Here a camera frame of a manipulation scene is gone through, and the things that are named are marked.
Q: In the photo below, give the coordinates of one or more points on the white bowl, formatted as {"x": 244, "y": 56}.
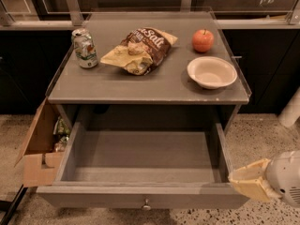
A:
{"x": 211, "y": 72}

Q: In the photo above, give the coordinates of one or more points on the brown yellow chip bag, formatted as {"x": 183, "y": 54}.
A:
{"x": 142, "y": 51}

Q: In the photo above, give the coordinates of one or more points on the green white soda can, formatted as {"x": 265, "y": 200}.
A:
{"x": 84, "y": 48}

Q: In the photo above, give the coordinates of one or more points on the grey wooden top drawer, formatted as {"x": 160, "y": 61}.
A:
{"x": 121, "y": 168}

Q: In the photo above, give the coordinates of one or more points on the cardboard box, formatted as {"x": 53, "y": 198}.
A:
{"x": 40, "y": 161}

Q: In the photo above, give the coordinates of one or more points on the grey cabinet with top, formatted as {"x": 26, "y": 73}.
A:
{"x": 146, "y": 82}

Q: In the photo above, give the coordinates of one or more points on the black stand leg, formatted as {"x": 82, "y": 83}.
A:
{"x": 9, "y": 208}

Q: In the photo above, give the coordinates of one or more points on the red apple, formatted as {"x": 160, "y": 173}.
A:
{"x": 202, "y": 41}

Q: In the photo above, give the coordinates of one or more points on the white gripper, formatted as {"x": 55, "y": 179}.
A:
{"x": 285, "y": 176}

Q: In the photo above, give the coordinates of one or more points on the metal drawer knob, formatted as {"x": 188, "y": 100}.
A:
{"x": 146, "y": 206}

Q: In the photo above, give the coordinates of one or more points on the green packets in box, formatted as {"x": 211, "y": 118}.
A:
{"x": 61, "y": 134}

